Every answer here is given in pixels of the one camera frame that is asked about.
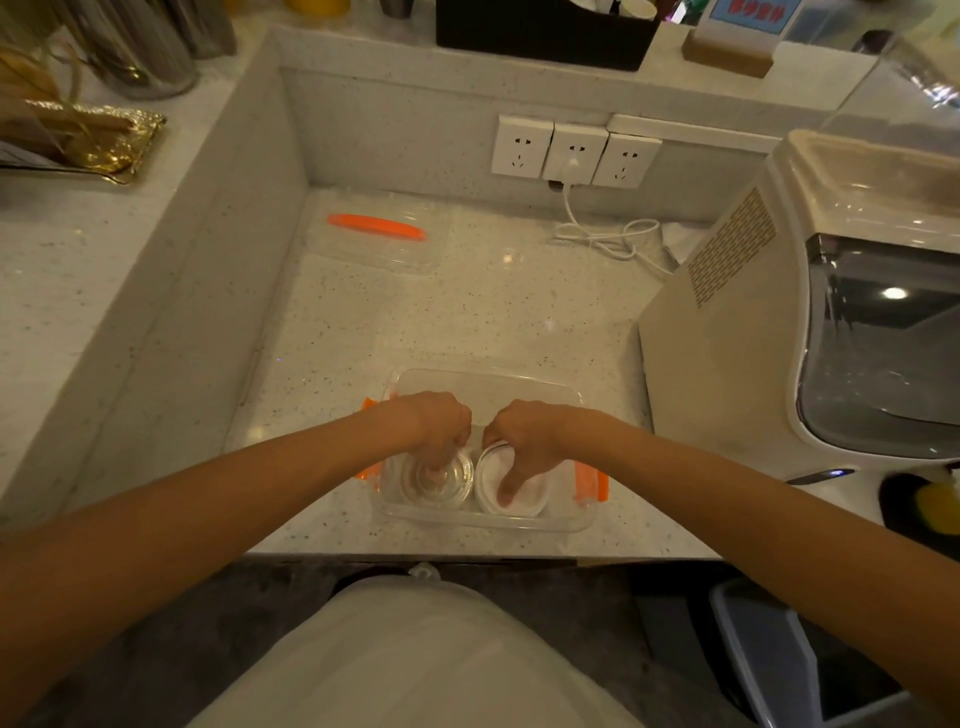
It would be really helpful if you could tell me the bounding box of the person's right hand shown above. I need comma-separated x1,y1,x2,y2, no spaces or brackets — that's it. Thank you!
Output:
481,399,582,508

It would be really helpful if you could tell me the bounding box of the person's left hand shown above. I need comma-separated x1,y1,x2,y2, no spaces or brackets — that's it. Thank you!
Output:
372,390,474,482

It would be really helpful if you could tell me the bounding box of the white round cup lid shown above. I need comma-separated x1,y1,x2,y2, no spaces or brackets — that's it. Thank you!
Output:
474,441,554,519

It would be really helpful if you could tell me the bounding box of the person's left forearm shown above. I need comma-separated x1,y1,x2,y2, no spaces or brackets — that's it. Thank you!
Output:
0,408,385,725

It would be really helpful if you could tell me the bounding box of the person's right forearm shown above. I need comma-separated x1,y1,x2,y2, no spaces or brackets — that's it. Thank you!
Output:
571,411,960,717

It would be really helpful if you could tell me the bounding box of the clear container with orange clips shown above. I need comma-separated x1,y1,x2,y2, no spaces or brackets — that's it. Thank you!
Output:
355,366,611,534

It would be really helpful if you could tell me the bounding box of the person's white apron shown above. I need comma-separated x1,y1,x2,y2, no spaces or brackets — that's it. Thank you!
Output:
186,562,648,728

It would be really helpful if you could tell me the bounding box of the clear lid with orange clip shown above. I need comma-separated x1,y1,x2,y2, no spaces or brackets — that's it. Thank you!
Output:
298,190,453,276

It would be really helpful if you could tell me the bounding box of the white countertop machine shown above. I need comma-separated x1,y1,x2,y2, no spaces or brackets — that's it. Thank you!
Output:
638,128,960,482

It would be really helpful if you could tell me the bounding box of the grey waste bin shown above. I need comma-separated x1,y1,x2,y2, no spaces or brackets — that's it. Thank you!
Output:
708,576,935,728

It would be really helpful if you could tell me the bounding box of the yellow sponge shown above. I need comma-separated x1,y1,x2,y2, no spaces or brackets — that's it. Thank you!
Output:
915,480,960,538

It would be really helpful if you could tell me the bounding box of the black storage box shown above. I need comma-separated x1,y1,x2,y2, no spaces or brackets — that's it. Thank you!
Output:
434,0,663,73

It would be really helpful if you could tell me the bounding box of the gold foil bag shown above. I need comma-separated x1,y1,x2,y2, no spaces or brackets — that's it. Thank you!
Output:
0,96,168,186

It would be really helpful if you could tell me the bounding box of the small silver metal canister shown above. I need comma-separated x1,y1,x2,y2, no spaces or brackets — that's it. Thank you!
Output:
166,0,239,60

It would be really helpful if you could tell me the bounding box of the sign with wooden base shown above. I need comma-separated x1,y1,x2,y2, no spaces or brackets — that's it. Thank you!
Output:
680,0,805,80

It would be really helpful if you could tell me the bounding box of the large silver metal canister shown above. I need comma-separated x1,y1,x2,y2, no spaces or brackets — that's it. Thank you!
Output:
56,0,201,102

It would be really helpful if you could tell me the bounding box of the clear plastic cover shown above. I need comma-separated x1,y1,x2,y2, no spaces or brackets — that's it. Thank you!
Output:
817,31,960,155

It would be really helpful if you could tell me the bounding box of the white power cable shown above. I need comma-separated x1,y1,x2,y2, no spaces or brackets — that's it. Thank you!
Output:
553,183,680,280

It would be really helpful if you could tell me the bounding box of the white wall socket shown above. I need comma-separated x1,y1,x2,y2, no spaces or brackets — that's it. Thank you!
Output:
491,114,555,181
541,123,610,186
591,132,663,191

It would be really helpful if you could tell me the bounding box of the white cable duct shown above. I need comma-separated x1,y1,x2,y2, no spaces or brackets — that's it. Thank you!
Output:
606,113,783,156

